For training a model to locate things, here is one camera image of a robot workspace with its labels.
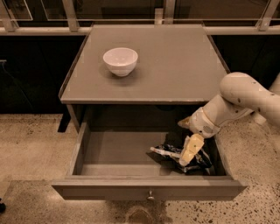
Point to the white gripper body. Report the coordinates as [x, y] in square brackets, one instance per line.
[201, 123]

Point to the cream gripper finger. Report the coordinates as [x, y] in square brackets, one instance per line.
[191, 147]
[184, 123]

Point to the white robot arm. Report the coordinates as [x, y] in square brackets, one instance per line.
[239, 95]

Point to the metal drawer knob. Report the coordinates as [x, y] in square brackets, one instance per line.
[150, 196]

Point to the open grey top drawer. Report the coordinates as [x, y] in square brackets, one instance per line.
[116, 163]

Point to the grey wooden cabinet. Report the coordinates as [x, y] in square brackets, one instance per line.
[177, 64]

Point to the white ceramic bowl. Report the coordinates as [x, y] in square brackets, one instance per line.
[120, 61]

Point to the dark object at floor edge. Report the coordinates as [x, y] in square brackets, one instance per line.
[2, 206]

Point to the metal window railing frame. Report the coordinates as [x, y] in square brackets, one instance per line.
[217, 17]

